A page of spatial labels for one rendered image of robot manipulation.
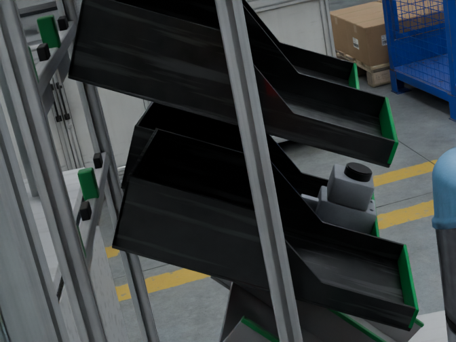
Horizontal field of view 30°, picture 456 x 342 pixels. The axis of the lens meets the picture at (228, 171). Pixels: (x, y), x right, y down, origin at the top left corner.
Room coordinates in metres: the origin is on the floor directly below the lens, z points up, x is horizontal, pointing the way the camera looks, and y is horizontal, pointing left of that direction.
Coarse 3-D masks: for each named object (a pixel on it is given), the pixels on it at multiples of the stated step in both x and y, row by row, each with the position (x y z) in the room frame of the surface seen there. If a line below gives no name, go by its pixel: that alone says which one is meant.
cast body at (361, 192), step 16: (336, 176) 0.86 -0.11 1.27; (352, 176) 0.86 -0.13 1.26; (368, 176) 0.86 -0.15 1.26; (320, 192) 0.88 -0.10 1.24; (336, 192) 0.85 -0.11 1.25; (352, 192) 0.85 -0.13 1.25; (368, 192) 0.85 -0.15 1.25; (320, 208) 0.86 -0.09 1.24; (336, 208) 0.85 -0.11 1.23; (352, 208) 0.85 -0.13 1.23; (368, 208) 0.86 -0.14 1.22; (336, 224) 0.86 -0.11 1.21; (352, 224) 0.85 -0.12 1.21; (368, 224) 0.85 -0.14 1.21
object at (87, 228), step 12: (72, 24) 0.95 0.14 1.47; (60, 36) 0.88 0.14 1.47; (72, 36) 0.93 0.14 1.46; (60, 48) 0.84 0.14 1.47; (48, 60) 0.76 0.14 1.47; (60, 60) 0.82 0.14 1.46; (48, 72) 0.74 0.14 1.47; (108, 156) 0.97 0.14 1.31; (108, 168) 0.95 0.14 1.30; (96, 180) 0.88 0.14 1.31; (96, 204) 0.81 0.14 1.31; (96, 216) 0.79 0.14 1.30; (84, 228) 0.75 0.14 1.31; (84, 240) 0.72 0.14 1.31
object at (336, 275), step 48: (192, 144) 0.82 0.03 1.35; (144, 192) 0.70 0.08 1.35; (192, 192) 0.69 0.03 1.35; (240, 192) 0.81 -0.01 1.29; (288, 192) 0.80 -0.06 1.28; (144, 240) 0.70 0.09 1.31; (192, 240) 0.69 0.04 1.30; (240, 240) 0.68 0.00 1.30; (288, 240) 0.78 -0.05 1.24; (336, 240) 0.80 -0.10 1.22; (384, 240) 0.79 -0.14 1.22; (336, 288) 0.67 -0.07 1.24; (384, 288) 0.72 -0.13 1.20
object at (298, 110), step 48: (96, 0) 0.70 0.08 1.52; (144, 0) 0.82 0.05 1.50; (192, 0) 0.81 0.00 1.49; (96, 48) 0.70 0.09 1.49; (144, 48) 0.69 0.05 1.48; (192, 48) 0.69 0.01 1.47; (144, 96) 0.69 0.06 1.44; (192, 96) 0.69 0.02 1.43; (288, 96) 0.78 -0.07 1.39; (336, 96) 0.79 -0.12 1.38; (384, 96) 0.79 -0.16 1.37; (336, 144) 0.67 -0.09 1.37; (384, 144) 0.66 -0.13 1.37
